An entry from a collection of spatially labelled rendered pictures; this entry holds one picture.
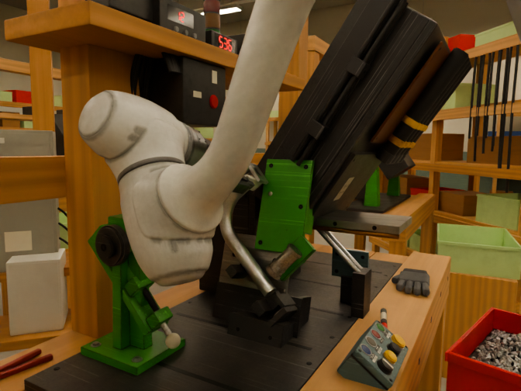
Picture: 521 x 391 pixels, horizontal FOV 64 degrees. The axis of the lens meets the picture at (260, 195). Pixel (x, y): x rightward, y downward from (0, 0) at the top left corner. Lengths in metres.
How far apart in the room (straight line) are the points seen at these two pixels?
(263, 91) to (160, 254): 0.24
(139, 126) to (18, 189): 0.40
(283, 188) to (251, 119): 0.47
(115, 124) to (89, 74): 0.36
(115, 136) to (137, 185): 0.07
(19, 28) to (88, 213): 0.38
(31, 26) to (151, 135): 0.40
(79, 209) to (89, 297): 0.19
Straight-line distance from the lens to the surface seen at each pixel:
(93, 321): 1.01
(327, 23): 10.84
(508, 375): 0.89
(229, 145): 0.48
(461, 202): 3.98
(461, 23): 10.16
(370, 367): 0.78
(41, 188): 0.97
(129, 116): 0.60
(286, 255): 0.87
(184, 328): 0.98
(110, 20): 0.83
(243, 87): 0.48
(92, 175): 0.93
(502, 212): 3.58
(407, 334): 1.00
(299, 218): 0.91
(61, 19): 0.86
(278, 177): 0.95
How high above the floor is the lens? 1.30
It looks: 7 degrees down
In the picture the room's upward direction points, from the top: 1 degrees clockwise
